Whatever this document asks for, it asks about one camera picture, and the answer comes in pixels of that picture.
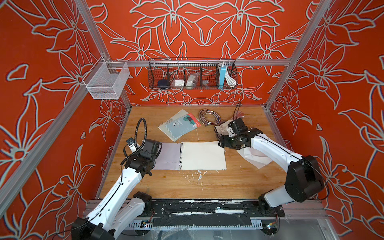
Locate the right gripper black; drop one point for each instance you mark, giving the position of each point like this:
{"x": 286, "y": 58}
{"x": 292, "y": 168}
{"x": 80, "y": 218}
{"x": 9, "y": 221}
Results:
{"x": 224, "y": 142}

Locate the white small box in basket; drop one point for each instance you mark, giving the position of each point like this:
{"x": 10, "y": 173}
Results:
{"x": 177, "y": 83}

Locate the torn white notebook page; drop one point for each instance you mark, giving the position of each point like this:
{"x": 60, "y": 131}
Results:
{"x": 255, "y": 157}

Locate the black wire wall basket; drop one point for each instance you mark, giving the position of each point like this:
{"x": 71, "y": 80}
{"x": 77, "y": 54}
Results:
{"x": 182, "y": 68}

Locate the dark round object in basket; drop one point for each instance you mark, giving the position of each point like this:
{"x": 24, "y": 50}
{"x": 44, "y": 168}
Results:
{"x": 163, "y": 84}

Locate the light blue box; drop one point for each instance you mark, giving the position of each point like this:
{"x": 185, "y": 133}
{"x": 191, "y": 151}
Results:
{"x": 222, "y": 73}

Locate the beige work glove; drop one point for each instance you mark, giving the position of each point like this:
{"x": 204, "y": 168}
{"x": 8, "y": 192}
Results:
{"x": 224, "y": 129}

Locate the teal steno notes notebook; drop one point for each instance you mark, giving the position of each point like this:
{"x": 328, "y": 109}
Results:
{"x": 183, "y": 125}

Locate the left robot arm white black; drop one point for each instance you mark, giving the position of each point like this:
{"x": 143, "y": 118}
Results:
{"x": 111, "y": 216}

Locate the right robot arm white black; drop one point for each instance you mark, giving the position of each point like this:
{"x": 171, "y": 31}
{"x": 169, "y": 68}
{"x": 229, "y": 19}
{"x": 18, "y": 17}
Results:
{"x": 303, "y": 179}

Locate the clear plastic bag in basket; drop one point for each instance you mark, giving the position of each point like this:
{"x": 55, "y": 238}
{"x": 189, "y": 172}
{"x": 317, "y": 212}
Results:
{"x": 192, "y": 81}

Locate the white sticker picture notebook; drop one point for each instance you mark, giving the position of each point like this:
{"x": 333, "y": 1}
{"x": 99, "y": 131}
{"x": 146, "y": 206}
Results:
{"x": 191, "y": 156}

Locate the white wire basket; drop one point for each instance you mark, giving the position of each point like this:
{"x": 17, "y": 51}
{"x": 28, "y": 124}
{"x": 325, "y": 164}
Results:
{"x": 107, "y": 83}

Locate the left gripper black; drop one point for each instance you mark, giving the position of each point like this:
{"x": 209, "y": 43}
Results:
{"x": 131, "y": 157}

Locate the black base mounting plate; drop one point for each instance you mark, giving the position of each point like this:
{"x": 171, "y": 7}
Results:
{"x": 204, "y": 214}

